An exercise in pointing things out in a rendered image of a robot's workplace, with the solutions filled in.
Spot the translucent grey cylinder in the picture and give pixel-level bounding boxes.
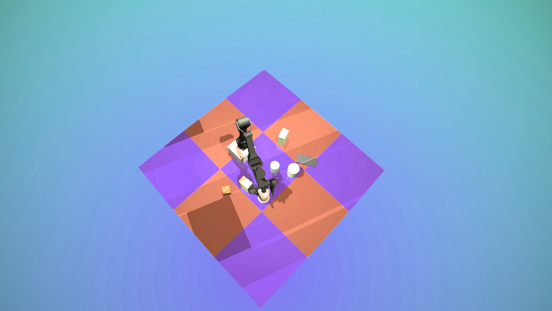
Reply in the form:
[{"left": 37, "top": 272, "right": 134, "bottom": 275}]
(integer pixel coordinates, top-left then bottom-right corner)
[{"left": 270, "top": 161, "right": 279, "bottom": 173}]

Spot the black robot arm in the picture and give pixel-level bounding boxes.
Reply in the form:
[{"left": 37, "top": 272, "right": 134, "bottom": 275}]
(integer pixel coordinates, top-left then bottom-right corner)
[{"left": 235, "top": 116, "right": 271, "bottom": 191}]

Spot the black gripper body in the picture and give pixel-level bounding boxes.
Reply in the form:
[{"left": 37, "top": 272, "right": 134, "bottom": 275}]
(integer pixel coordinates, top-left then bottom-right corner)
[{"left": 248, "top": 178, "right": 278, "bottom": 195}]

